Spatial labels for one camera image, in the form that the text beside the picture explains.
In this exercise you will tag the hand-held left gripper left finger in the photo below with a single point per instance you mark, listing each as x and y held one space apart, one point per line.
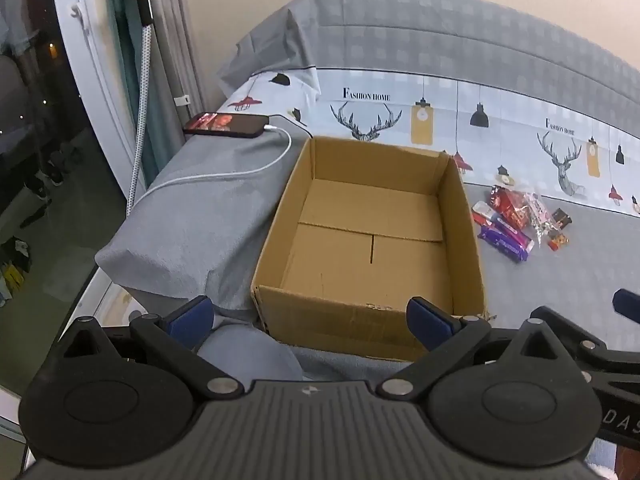
192 320

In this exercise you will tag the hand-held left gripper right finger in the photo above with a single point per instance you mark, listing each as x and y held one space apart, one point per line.
429 321

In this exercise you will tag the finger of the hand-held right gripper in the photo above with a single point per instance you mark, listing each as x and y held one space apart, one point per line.
612 360
627 304

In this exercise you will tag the brown red candy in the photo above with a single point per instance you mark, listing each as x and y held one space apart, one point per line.
558 242

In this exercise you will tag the brown cardboard box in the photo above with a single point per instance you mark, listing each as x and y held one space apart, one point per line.
350 220

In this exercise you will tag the red square snack packet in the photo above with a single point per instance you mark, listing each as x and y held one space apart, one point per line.
507 205

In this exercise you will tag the bluish grey cloth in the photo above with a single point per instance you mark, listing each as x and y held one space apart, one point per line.
250 355

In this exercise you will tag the purple snack packet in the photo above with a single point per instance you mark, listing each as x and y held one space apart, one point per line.
502 245
517 234

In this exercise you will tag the dark red wrapped candy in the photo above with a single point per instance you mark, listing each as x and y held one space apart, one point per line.
561 219

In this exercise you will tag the red white snack stick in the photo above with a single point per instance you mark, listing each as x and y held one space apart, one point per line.
482 212

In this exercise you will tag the clear snack packet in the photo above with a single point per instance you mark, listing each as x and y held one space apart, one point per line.
540 217

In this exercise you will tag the black smartphone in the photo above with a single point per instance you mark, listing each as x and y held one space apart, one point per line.
225 125

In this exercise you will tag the deer print bed sheet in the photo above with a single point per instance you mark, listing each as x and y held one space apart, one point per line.
450 110

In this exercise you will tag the white clip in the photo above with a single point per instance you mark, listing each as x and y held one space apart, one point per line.
181 100

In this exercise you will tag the teal curtain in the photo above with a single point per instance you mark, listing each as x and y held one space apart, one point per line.
127 75

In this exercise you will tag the grey pleated curtain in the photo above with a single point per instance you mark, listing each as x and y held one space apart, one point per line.
172 50

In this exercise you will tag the grey checked quilt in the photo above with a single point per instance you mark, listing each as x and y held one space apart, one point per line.
425 25

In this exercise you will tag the white window frame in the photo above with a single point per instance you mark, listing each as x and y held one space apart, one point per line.
90 60

